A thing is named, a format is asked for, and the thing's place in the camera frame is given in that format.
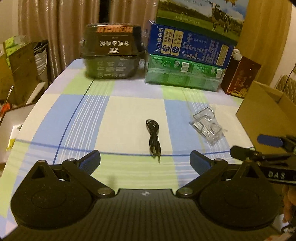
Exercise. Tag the open brown cardboard box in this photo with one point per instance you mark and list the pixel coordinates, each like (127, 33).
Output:
(266, 111)

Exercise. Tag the cow picture milk carton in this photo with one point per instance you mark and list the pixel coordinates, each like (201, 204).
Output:
(216, 19)

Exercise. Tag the beige curtain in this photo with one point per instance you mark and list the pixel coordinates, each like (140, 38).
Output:
(62, 24)

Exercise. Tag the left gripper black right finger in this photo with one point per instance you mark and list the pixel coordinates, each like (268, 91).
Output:
(209, 171)

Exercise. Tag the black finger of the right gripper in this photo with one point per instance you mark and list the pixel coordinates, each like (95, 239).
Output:
(243, 154)
(288, 143)

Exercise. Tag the brown cardboard box on sofa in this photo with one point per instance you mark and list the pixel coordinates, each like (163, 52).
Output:
(24, 65)

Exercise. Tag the blue milk carton box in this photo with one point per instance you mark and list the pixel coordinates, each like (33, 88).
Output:
(183, 44)

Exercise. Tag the black noodle bowl pack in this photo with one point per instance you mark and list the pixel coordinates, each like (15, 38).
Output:
(111, 51)

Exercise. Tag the white open tray box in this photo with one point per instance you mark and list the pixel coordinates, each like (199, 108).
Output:
(11, 123)

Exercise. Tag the clear bag with wire rack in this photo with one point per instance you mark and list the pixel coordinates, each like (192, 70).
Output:
(205, 123)

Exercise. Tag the person's right hand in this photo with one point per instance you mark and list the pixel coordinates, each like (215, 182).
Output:
(289, 201)

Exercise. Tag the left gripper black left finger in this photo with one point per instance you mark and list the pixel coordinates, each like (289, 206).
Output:
(81, 171)

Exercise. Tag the green wrapped drink pack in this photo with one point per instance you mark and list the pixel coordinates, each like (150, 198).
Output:
(182, 73)

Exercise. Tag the dark red gift box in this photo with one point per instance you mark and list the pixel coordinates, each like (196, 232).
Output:
(238, 77)

